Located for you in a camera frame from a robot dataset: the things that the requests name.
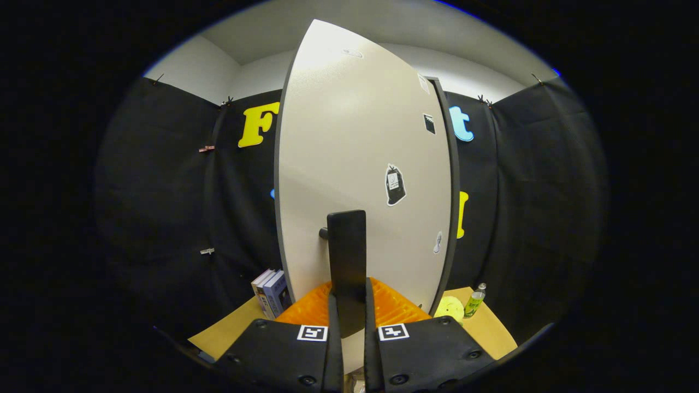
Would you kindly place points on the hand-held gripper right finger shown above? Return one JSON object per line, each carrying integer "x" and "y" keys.
{"x": 372, "y": 355}

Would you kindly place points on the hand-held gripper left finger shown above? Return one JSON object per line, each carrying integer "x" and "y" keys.
{"x": 334, "y": 355}

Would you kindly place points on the grey shoe cabinet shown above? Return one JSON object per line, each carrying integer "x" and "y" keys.
{"x": 455, "y": 191}

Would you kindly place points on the blue-purple book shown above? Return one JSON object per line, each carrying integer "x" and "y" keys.
{"x": 277, "y": 295}

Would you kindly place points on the yellow perforated ball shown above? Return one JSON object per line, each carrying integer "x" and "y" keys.
{"x": 449, "y": 309}

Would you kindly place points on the white book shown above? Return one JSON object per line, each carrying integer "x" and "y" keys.
{"x": 259, "y": 286}

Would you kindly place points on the green bottle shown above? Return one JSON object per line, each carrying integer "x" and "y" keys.
{"x": 473, "y": 303}

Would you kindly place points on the black backdrop cloth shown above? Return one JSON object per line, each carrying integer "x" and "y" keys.
{"x": 164, "y": 191}

